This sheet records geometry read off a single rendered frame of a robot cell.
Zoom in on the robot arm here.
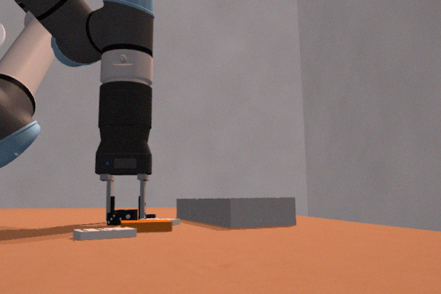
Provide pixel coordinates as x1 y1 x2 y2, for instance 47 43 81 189
0 0 155 168

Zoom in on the black 9v battery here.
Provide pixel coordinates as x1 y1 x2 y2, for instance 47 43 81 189
114 209 138 221

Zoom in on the grey three-compartment bin rack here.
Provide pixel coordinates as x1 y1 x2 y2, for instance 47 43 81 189
177 197 296 228

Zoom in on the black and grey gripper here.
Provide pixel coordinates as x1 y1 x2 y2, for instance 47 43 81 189
95 49 153 221

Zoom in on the black die with white pips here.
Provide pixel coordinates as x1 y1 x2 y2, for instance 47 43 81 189
107 213 124 226

